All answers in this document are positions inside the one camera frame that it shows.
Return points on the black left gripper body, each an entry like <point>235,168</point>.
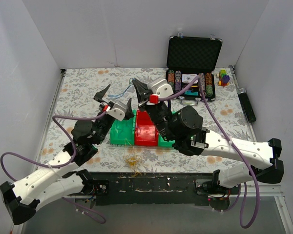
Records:
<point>110,107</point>

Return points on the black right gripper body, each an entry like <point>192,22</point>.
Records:
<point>149,105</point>

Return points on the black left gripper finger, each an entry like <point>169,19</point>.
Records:
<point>100,94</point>
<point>129,113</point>

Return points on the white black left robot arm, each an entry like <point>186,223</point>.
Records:
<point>60,176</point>

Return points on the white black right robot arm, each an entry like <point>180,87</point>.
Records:
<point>259,161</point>

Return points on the floral table mat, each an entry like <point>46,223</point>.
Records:
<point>75,99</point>

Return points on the green plastic bin right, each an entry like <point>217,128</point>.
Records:
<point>166,141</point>

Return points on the green plastic bin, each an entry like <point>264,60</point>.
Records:
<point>166,141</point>
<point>122,132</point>

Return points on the green plastic bin left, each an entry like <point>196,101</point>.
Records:
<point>122,132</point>

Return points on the red plastic bin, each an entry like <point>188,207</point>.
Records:
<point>145,132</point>

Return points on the teal plastic piece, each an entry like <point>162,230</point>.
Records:
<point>190,93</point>

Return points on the white card deck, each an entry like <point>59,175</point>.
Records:
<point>187,78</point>

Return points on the black poker chip case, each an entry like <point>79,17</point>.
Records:
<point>193,55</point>

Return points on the colourful toy block train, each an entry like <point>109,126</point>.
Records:
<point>223,78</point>

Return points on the black cylindrical flashlight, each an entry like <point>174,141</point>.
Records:
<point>246,105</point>

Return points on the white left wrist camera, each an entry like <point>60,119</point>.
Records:
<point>118,111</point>

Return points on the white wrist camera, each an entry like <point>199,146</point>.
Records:
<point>159,89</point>
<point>118,111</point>

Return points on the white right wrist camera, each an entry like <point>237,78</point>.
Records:
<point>159,89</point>

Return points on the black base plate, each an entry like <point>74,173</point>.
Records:
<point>146,188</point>

